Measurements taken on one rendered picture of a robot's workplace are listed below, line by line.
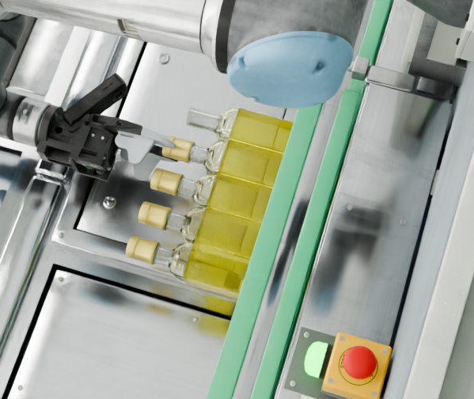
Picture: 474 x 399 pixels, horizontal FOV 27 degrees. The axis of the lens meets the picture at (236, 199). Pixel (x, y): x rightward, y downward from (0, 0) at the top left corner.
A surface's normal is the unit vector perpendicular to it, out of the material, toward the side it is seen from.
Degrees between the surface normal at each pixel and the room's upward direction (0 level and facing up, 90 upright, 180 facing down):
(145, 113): 90
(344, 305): 90
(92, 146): 90
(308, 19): 100
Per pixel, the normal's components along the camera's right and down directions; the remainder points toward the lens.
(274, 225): -0.04, -0.33
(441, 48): -0.29, 0.90
